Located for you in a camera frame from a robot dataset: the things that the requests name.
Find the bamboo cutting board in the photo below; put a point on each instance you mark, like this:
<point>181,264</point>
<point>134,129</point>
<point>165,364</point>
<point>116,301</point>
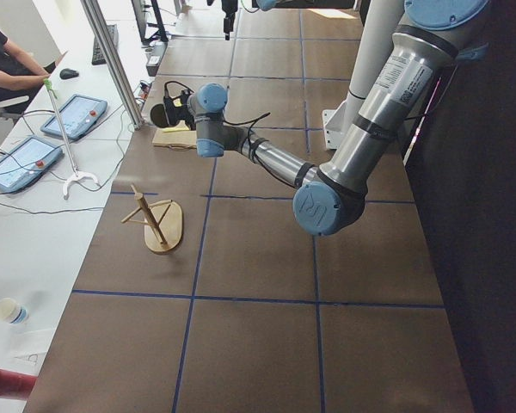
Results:
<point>175,139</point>

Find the black computer mouse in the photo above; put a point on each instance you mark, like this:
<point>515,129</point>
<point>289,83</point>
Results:
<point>68,74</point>

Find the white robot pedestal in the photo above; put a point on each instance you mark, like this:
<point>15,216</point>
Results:
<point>375,47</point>

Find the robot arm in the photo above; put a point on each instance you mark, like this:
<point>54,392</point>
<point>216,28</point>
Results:
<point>403,44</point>

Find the red object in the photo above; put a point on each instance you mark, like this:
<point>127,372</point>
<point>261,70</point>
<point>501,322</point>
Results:
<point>17,386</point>

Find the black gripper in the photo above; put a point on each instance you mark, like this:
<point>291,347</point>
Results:
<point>181,114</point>

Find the wooden cup rack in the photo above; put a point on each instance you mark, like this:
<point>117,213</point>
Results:
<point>162,221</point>

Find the aluminium frame post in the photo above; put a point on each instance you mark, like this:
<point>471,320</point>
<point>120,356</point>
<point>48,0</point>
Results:
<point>98,25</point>

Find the seated person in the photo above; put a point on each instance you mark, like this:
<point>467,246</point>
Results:
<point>20,73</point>

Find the teach pendant tablet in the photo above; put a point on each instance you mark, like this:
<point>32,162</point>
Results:
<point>80,113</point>
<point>26,163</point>

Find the white paper cup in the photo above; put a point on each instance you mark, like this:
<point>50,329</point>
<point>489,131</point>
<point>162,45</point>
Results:
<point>12,312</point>

